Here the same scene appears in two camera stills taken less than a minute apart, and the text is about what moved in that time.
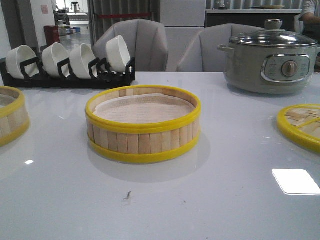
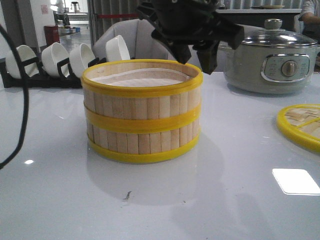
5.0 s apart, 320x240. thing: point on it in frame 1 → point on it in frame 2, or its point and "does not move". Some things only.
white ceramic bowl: x=117 y=55 does not move
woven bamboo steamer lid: x=301 y=124 does not move
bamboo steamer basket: x=14 y=119 → x=142 y=92
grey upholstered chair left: x=145 y=40 does not move
